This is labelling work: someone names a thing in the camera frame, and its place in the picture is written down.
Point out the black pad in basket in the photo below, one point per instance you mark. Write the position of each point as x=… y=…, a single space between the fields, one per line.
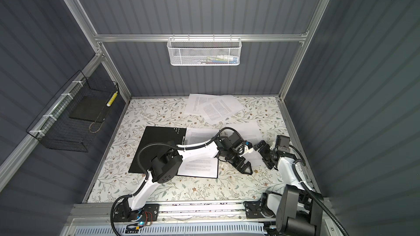
x=92 y=109

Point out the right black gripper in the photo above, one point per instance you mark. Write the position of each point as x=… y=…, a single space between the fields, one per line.
x=264 y=151

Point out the black wire basket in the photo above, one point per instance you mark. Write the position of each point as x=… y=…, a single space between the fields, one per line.
x=74 y=120

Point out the grey folder with black inside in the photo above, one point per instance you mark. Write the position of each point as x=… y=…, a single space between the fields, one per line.
x=153 y=134

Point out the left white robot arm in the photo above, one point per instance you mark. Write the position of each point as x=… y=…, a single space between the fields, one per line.
x=162 y=170

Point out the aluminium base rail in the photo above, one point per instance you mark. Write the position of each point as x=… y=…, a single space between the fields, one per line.
x=180 y=212

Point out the printed sheet near left arm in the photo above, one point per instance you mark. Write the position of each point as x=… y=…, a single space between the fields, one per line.
x=220 y=108

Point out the white wire basket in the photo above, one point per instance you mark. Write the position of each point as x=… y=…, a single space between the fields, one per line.
x=182 y=53

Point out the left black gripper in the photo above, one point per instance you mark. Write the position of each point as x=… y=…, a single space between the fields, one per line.
x=238 y=164

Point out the pens in white basket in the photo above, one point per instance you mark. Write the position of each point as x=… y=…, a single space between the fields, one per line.
x=219 y=59

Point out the yellow marker in black basket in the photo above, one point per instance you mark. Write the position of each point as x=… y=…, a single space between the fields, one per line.
x=112 y=99

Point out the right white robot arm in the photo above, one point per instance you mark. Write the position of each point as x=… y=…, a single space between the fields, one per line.
x=296 y=209

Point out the floral table mat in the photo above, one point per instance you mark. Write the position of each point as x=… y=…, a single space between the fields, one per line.
x=114 y=178

